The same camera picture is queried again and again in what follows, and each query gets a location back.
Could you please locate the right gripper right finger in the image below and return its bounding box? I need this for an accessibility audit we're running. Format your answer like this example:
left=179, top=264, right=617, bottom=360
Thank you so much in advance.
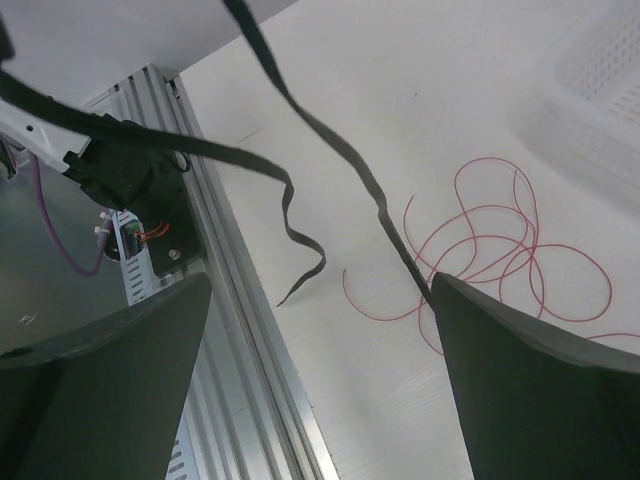
left=431, top=273, right=639, bottom=479

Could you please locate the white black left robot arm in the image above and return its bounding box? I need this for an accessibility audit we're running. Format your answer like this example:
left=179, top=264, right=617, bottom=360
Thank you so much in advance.
left=1, top=100, right=185, bottom=220

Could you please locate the white slotted cable duct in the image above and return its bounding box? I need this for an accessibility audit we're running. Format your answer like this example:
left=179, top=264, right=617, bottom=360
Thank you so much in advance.
left=110, top=210, right=209, bottom=479

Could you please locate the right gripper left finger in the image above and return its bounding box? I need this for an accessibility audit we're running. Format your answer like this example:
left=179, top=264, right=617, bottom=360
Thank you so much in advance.
left=1, top=273, right=211, bottom=479

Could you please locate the aluminium mounting rail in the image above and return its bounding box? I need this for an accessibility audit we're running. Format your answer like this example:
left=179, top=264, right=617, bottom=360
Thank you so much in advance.
left=84, top=64, right=341, bottom=480

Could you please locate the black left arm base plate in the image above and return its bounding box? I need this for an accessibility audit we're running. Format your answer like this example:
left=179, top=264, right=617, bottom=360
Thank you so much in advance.
left=146, top=195, right=203, bottom=277

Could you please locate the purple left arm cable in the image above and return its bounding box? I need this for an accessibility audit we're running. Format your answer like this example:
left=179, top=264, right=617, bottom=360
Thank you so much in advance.
left=24, top=149, right=114, bottom=279

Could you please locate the white left plastic basket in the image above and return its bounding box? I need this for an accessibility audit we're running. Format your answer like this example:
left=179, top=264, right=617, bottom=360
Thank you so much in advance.
left=512, top=1, right=639, bottom=203

